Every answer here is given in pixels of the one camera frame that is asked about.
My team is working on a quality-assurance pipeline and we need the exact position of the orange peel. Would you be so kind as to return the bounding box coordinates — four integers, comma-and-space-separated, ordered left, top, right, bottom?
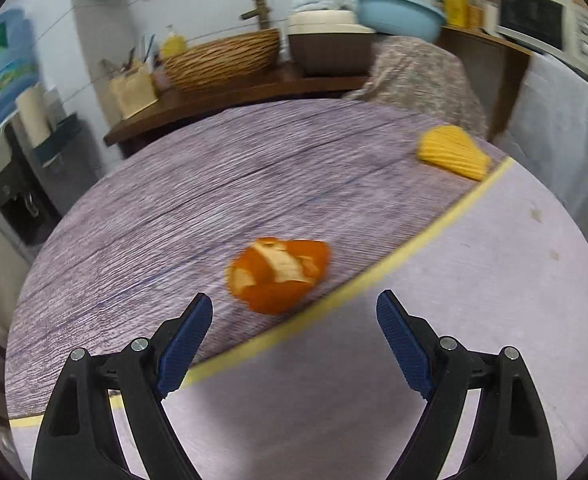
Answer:
225, 237, 332, 315

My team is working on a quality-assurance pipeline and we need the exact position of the black water dispenser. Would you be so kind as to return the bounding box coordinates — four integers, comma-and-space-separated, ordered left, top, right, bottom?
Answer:
0, 114, 98, 249

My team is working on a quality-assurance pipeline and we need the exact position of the yellow foam fruit net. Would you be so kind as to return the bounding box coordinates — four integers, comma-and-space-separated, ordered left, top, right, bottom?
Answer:
416, 125, 491, 181

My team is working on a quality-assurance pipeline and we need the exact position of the white wrinkled cover sheet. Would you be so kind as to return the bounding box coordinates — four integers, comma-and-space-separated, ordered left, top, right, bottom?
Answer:
495, 54, 588, 241

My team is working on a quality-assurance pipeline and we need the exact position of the dark wooden counter shelf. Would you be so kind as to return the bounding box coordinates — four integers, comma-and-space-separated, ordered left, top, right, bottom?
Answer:
103, 62, 367, 158

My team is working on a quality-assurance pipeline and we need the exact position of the wooden utensil holder box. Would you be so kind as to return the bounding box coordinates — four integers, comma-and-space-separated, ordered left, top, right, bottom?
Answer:
99, 49, 157, 126

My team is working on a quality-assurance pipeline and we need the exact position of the wooden side cabinet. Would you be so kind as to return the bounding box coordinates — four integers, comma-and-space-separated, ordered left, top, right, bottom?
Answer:
437, 26, 532, 142

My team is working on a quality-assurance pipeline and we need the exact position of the floral patterned cloth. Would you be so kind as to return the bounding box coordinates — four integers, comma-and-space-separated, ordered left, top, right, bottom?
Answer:
344, 36, 488, 138

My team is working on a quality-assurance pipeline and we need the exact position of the blue water jug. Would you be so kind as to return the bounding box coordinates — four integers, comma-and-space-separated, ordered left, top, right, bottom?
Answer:
0, 9, 40, 125

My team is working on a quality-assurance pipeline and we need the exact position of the woven wicker basket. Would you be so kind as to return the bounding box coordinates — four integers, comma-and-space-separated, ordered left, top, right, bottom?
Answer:
164, 28, 280, 92

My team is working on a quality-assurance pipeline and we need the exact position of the yellow soap bottle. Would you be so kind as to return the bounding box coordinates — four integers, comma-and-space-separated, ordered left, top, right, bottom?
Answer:
159, 25, 187, 62

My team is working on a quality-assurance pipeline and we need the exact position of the white microwave oven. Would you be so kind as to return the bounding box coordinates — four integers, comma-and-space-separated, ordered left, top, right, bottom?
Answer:
494, 0, 588, 76

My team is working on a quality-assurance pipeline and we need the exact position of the brown cream rice cooker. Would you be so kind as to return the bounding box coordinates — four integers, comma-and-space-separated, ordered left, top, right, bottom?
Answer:
287, 10, 375, 77

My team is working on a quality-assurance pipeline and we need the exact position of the light blue plastic basin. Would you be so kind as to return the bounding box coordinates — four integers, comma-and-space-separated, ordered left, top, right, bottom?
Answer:
357, 0, 446, 42

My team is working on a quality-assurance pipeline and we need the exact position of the brass faucet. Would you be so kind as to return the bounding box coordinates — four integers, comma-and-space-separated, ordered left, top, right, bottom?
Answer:
239, 0, 271, 30

